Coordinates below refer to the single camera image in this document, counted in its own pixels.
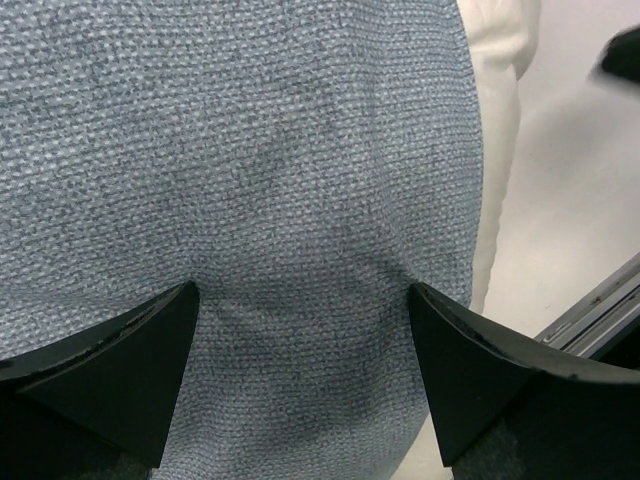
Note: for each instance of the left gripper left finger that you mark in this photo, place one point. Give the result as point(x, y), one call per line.
point(99, 404)

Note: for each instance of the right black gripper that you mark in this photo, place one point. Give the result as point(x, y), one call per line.
point(621, 56)

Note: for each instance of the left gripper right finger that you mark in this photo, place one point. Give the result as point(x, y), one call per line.
point(505, 406)

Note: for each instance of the white pillow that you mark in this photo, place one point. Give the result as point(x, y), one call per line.
point(495, 75)

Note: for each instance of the pillowcase grey outside blue inside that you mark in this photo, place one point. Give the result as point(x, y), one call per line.
point(111, 120)

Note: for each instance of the aluminium rail frame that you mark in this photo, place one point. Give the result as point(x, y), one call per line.
point(603, 325)

